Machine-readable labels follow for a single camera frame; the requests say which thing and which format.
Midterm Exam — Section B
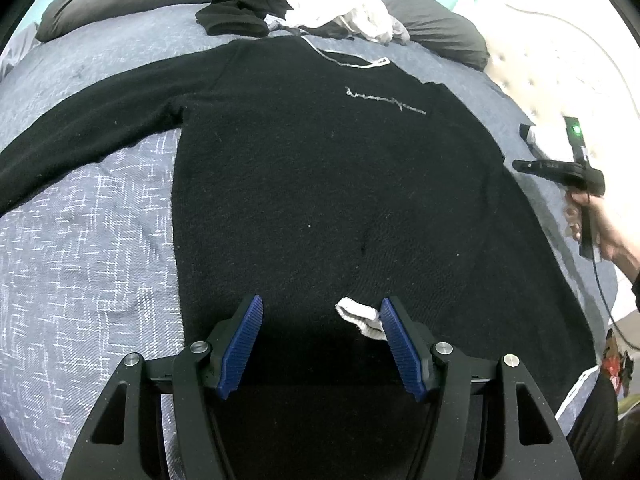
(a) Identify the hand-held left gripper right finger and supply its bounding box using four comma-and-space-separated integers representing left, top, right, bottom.
379, 296, 583, 480

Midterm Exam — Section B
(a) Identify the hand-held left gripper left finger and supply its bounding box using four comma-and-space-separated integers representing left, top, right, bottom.
61, 295, 264, 480

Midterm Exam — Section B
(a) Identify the red patterned object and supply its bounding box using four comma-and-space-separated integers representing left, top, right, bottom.
601, 329, 630, 396

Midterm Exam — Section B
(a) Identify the small grey folded cloth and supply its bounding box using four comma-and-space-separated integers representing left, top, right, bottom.
519, 122, 576, 161

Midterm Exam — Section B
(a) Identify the plain black garment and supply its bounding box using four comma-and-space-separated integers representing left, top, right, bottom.
195, 0, 296, 38

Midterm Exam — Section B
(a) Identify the black cable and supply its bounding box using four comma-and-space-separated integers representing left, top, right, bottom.
592, 257, 640, 350

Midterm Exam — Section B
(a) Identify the person's right hand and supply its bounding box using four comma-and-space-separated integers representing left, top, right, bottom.
565, 192, 640, 262

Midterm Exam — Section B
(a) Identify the cream tufted headboard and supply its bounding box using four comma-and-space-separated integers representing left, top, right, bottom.
452, 0, 640, 321

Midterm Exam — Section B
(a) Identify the white shirt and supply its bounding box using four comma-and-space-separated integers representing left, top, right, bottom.
250, 0, 401, 43

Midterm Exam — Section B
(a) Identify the light grey blanket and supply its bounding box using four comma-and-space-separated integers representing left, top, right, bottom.
0, 22, 41, 78

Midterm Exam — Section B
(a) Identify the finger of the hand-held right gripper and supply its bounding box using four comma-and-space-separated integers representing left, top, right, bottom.
512, 159, 572, 181

